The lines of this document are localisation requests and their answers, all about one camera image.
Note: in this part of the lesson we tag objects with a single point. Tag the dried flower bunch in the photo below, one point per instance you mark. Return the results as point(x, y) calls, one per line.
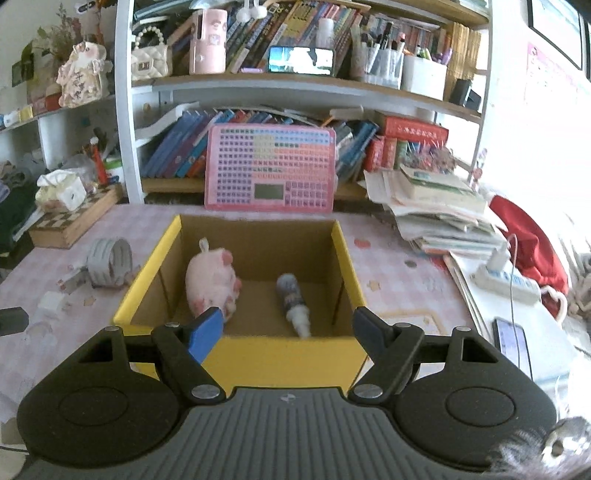
point(60, 27)

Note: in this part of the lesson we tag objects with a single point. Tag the row of yellow books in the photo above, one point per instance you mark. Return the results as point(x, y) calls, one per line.
point(468, 50)

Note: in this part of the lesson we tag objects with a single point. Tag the white bookshelf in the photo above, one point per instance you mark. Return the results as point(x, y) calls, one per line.
point(127, 138)

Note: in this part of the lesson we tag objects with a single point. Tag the white green jar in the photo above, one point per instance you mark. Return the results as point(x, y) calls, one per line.
point(114, 170)

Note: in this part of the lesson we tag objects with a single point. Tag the white power strip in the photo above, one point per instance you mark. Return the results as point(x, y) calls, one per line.
point(505, 279)

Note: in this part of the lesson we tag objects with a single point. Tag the clear pen holder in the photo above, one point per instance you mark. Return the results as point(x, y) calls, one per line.
point(376, 60)

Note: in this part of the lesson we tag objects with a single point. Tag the phone with lit screen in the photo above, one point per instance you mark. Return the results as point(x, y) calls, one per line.
point(300, 60)

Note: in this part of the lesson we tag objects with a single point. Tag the white charger plug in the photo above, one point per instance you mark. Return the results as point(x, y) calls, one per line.
point(498, 258)

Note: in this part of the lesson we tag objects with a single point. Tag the black smartphone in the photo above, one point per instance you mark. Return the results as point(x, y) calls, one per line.
point(512, 341)

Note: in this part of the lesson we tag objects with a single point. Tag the row of upright books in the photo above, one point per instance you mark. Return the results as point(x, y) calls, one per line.
point(277, 32)

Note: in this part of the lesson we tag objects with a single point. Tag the row of dark blue books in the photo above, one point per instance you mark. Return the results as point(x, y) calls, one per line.
point(353, 147)

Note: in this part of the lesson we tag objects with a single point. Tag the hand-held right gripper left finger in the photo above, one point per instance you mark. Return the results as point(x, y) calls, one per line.
point(205, 334)

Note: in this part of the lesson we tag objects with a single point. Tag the pink plush doll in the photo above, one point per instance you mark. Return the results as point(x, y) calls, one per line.
point(83, 74)

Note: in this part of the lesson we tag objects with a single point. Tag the pink wall poster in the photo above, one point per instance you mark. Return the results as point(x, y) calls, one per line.
point(549, 78)

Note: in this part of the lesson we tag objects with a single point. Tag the large red box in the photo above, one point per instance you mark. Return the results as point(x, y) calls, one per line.
point(411, 131)

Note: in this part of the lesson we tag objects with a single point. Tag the yellow cardboard box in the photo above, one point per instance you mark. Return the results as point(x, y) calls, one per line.
point(277, 360)

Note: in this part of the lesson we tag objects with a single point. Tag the cream tissue box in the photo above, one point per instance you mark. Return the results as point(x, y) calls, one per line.
point(60, 191)

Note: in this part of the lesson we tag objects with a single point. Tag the pile of dark clothes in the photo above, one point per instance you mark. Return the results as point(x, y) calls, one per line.
point(14, 207)

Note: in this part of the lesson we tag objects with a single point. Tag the grey furry trim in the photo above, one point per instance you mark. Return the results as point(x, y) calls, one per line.
point(554, 443)

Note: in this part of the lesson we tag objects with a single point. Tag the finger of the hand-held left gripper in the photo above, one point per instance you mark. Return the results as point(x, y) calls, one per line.
point(11, 321)

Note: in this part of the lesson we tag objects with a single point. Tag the pink plush pig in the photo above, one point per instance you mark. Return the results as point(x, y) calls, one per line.
point(210, 281)

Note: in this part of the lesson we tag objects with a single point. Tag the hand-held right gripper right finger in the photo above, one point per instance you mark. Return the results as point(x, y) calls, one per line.
point(364, 325)

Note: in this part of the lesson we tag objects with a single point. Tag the small black box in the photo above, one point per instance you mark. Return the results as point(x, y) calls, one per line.
point(466, 94)

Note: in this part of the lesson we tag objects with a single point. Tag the grey white spray bottle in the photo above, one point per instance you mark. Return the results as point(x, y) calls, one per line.
point(293, 300)

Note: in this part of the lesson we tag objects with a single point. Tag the white notebook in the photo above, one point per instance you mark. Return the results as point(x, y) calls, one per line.
point(545, 332)

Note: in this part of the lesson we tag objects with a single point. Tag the pink chart board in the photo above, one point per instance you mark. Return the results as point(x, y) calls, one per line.
point(270, 168)

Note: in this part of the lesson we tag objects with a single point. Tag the white quilted handbag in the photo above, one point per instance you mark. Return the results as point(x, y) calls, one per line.
point(150, 57)

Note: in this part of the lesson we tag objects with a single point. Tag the white storage container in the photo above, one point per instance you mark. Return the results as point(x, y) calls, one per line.
point(422, 76)

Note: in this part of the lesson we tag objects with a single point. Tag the stack of papers and books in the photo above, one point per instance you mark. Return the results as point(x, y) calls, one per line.
point(438, 207)

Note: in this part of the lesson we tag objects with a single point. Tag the grey ribbed roll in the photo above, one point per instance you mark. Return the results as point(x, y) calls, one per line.
point(108, 263)

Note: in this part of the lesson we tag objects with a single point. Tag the black framed picture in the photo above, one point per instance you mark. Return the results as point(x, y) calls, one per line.
point(556, 27)

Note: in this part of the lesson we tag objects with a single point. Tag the small red box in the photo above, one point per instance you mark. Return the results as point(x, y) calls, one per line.
point(381, 154)

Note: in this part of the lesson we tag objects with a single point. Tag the small white block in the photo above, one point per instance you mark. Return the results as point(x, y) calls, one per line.
point(51, 302)

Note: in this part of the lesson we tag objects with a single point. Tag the row of small boxes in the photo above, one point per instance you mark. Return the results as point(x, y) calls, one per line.
point(18, 115)

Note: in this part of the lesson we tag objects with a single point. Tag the wooden chess box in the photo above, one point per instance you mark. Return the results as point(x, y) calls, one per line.
point(69, 219)

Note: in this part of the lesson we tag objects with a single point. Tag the red bag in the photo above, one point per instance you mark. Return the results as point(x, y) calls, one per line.
point(531, 240)

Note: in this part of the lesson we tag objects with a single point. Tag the pink cylindrical container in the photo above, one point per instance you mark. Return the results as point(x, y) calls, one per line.
point(207, 41)

